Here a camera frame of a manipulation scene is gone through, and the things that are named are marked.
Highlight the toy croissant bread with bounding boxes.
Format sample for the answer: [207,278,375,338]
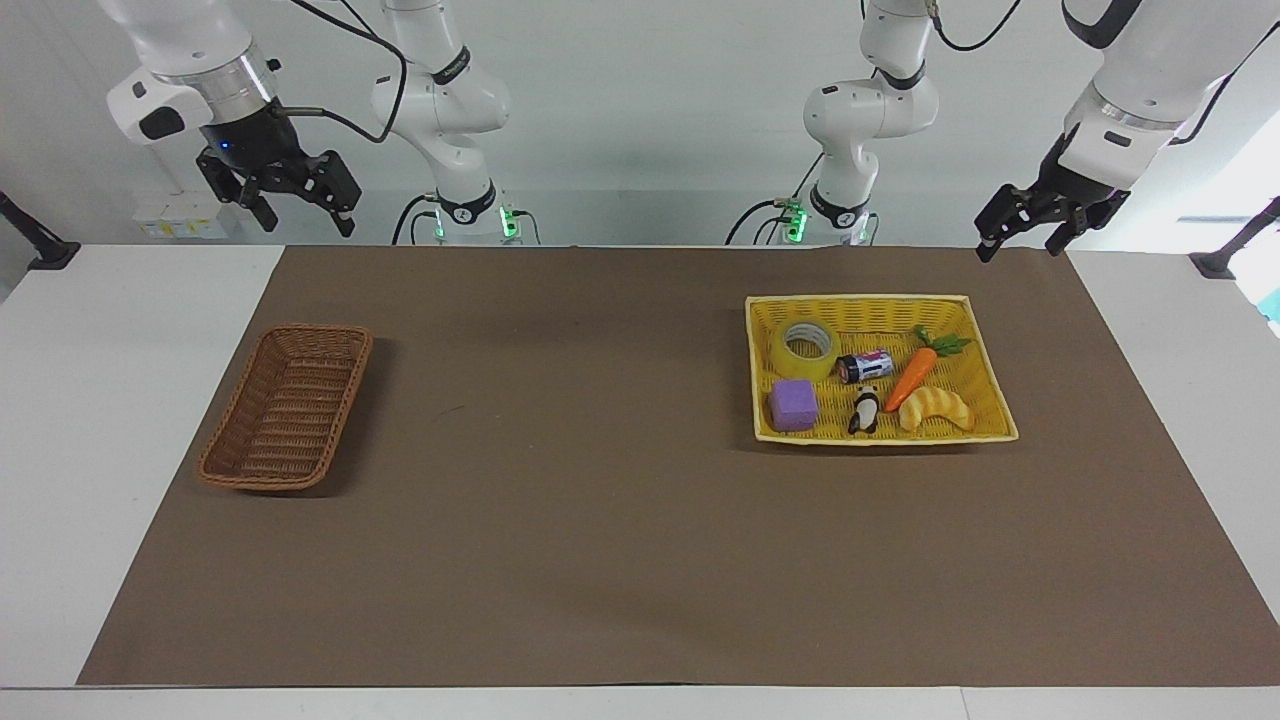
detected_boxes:
[897,386,975,434]

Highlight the black stand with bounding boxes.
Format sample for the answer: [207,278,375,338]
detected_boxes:
[1188,196,1280,280]
[0,190,82,272]

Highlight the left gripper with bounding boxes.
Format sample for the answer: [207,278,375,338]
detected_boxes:
[974,135,1132,264]

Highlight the yellow woven basket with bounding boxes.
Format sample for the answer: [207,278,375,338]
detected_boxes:
[744,293,1021,448]

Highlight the brown wicker basket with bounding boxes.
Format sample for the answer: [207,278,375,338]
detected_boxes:
[196,322,375,493]

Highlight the black battery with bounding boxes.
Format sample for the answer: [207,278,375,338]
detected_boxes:
[836,348,895,386]

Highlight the yellow tape roll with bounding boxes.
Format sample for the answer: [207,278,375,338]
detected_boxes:
[772,319,842,383]

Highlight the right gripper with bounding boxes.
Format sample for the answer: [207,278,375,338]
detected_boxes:
[195,98,363,239]

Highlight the purple cube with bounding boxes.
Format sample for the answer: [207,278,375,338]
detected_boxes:
[767,378,821,434]

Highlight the black cable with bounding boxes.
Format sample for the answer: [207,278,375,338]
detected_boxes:
[390,193,443,247]
[1168,18,1280,148]
[928,0,1025,53]
[725,150,827,247]
[268,0,410,146]

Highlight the orange toy carrot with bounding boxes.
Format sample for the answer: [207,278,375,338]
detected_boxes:
[883,325,973,414]

